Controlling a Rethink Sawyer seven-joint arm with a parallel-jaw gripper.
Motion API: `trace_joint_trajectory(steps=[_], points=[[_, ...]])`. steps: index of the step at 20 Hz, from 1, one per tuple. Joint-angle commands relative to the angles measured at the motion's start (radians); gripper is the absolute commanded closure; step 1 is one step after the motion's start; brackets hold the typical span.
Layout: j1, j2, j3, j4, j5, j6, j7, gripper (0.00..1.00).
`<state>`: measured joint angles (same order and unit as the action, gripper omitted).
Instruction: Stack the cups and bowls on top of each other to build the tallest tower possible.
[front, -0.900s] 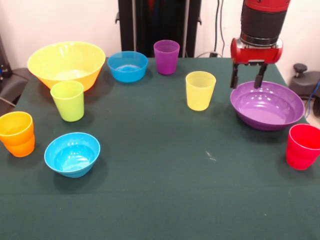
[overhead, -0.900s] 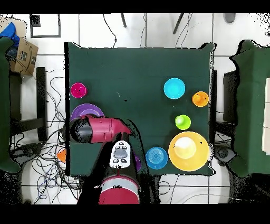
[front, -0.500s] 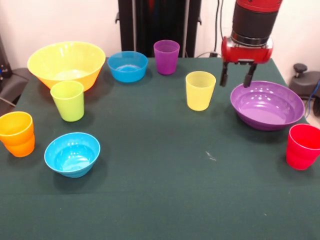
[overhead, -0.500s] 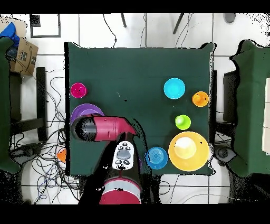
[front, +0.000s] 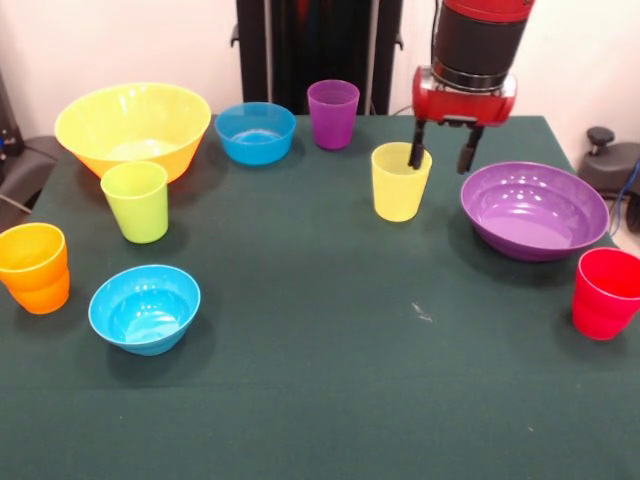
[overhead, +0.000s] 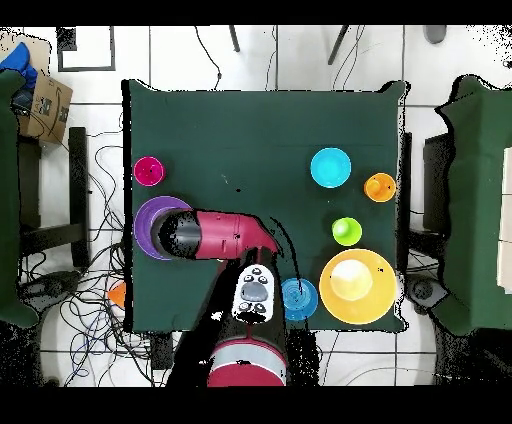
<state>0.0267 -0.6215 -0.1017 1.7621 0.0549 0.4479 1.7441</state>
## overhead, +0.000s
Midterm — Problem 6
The orange bowl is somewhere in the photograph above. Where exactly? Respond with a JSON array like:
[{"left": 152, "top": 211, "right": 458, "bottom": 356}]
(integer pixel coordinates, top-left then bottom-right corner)
[{"left": 106, "top": 279, "right": 127, "bottom": 310}]

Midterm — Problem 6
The dark green tablecloth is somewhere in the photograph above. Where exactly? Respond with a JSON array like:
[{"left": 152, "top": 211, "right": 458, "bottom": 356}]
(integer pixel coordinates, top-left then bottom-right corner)
[{"left": 121, "top": 78, "right": 411, "bottom": 333}]

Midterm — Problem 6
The cyan bowl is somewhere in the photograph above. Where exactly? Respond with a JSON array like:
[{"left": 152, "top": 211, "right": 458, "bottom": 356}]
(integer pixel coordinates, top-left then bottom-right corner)
[{"left": 310, "top": 147, "right": 352, "bottom": 189}]

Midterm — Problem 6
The green cup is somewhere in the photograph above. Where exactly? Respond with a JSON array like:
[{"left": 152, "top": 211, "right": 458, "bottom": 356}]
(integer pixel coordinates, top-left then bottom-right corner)
[{"left": 331, "top": 216, "right": 363, "bottom": 247}]

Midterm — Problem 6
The blue bowl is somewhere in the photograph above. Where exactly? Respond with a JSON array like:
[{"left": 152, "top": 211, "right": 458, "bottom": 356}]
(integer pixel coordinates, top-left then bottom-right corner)
[{"left": 280, "top": 277, "right": 319, "bottom": 322}]

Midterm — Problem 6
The purple bowl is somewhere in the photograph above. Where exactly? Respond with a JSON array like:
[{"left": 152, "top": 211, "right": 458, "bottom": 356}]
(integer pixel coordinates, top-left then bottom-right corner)
[{"left": 133, "top": 195, "right": 194, "bottom": 262}]

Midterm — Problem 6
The pink cup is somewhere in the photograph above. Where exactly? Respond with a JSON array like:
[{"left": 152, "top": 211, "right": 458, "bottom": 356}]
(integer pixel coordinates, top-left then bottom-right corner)
[{"left": 133, "top": 156, "right": 166, "bottom": 188}]

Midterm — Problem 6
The orange cup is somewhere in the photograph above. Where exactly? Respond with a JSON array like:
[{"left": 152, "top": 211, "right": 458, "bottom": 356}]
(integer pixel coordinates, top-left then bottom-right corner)
[{"left": 363, "top": 172, "right": 397, "bottom": 204}]

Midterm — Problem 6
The large yellow bowl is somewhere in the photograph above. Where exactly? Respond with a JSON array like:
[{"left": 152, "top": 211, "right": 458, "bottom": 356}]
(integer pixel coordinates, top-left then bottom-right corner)
[{"left": 318, "top": 248, "right": 399, "bottom": 325}]

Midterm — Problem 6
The black stand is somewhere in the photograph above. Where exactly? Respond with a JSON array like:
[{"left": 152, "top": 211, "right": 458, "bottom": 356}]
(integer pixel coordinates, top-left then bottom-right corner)
[{"left": 17, "top": 126, "right": 91, "bottom": 269}]

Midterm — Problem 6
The black chair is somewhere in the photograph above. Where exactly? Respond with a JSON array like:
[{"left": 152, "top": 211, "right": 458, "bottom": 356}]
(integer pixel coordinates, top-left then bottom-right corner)
[{"left": 422, "top": 133, "right": 455, "bottom": 233}]

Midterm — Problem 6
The grey floor device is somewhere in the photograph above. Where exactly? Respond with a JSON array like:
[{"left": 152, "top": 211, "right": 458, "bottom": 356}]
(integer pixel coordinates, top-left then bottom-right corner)
[
  {"left": 405, "top": 275, "right": 449, "bottom": 313},
  {"left": 19, "top": 271, "right": 81, "bottom": 309}
]

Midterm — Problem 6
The green cloth covered table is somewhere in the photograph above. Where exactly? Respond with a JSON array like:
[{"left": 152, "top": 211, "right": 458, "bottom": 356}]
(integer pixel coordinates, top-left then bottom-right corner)
[
  {"left": 0, "top": 69, "right": 41, "bottom": 329},
  {"left": 433, "top": 74, "right": 512, "bottom": 337}
]

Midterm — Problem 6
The printed cardboard box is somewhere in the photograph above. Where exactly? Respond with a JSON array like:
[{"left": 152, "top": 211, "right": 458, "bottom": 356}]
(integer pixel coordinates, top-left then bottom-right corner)
[{"left": 17, "top": 71, "right": 74, "bottom": 146}]

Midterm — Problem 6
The white box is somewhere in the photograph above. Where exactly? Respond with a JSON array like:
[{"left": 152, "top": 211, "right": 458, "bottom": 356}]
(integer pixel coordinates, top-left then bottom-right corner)
[{"left": 495, "top": 145, "right": 512, "bottom": 295}]

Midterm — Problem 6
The person's foot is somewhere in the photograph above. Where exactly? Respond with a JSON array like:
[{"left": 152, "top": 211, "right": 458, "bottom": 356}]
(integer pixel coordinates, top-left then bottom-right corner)
[{"left": 423, "top": 25, "right": 448, "bottom": 45}]

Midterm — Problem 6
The blue cloth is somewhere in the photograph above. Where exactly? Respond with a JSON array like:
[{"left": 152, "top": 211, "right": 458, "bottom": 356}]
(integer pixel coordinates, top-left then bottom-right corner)
[{"left": 0, "top": 41, "right": 39, "bottom": 91}]

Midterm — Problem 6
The thin black cable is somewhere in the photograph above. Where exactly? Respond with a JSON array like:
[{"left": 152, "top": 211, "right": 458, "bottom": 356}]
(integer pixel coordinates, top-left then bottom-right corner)
[{"left": 194, "top": 25, "right": 223, "bottom": 91}]

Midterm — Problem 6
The tangle of black cables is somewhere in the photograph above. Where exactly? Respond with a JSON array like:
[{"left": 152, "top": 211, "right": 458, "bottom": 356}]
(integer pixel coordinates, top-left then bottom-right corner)
[{"left": 59, "top": 131, "right": 161, "bottom": 387}]

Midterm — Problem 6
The black floor frame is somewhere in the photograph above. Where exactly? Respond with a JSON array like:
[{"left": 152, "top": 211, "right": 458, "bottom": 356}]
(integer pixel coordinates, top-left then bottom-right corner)
[{"left": 56, "top": 25, "right": 117, "bottom": 73}]

